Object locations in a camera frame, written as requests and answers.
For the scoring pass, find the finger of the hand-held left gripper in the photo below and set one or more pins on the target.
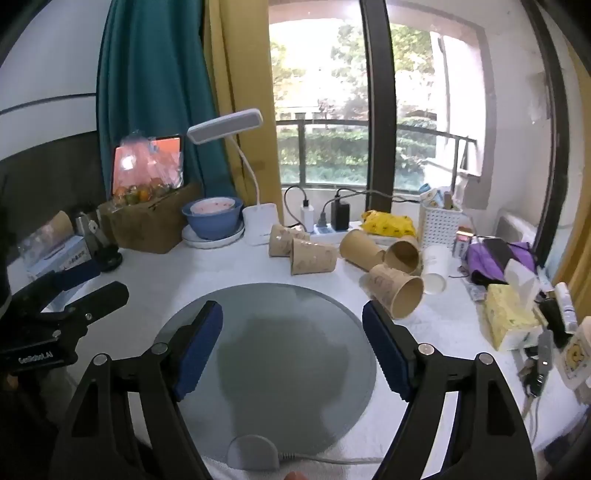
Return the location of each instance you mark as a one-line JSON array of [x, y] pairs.
[[99, 297], [78, 275]]

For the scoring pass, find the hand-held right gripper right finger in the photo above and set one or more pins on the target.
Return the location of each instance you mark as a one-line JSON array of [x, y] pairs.
[[387, 351]]

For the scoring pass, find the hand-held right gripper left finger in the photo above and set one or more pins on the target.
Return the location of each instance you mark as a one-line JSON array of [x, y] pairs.
[[199, 351]]

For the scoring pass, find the brown paper cup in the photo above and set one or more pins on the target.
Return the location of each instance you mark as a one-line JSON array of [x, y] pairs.
[[392, 288], [362, 249], [60, 226], [314, 257], [405, 256], [282, 240]]

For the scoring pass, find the white paper cup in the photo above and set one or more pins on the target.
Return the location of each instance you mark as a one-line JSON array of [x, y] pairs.
[[436, 270]]

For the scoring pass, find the blue and white box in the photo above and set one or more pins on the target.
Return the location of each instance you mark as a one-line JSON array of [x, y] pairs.
[[55, 258]]

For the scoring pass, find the black clamp stand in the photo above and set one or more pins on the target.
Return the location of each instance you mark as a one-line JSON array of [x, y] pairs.
[[104, 249]]

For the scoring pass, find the round grey glass pad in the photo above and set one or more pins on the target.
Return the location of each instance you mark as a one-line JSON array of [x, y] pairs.
[[277, 364]]

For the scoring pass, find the cardboard box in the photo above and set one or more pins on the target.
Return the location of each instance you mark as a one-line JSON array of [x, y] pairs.
[[147, 226]]

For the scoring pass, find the grey pad controller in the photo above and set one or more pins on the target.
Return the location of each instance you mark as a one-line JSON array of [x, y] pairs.
[[251, 454]]

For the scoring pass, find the white plate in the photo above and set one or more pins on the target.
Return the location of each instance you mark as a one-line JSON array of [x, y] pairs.
[[233, 237]]

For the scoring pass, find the yellow tissue box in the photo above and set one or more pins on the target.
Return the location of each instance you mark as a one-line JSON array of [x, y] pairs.
[[508, 318]]

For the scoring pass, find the yellow patterned bag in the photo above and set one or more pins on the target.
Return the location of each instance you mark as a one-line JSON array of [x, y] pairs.
[[390, 224]]

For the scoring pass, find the white power strip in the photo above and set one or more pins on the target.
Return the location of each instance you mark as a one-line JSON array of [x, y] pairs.
[[355, 227]]

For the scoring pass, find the purple folded umbrella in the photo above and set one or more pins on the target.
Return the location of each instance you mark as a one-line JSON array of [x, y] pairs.
[[480, 263]]

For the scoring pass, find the blue bowl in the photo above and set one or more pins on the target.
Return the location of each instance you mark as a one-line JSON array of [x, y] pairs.
[[212, 219]]

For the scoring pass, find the plastic bag of fruit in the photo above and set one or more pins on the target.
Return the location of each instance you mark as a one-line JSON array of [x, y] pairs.
[[147, 161]]

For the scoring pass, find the white plastic basket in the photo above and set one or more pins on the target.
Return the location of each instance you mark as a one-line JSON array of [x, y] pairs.
[[438, 226]]

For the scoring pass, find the black charger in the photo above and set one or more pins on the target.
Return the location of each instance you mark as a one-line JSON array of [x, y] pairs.
[[340, 212]]

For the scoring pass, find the white charger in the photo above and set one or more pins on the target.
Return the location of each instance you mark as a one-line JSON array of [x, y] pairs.
[[307, 213]]

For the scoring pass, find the white tube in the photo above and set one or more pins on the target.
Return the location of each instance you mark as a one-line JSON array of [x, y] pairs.
[[565, 304]]

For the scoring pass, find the white smiley bottle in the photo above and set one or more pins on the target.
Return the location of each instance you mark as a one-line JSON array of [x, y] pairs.
[[575, 355]]

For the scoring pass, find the white desk lamp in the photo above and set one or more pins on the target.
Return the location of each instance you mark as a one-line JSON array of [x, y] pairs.
[[226, 124]]

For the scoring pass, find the teal curtain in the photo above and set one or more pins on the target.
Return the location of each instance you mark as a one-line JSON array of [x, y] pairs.
[[147, 69]]

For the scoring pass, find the balcony railing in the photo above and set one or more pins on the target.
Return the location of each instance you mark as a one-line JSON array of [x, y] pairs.
[[351, 127]]

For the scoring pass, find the yellow curtain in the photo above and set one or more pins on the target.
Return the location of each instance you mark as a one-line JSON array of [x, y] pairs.
[[581, 184], [240, 64]]

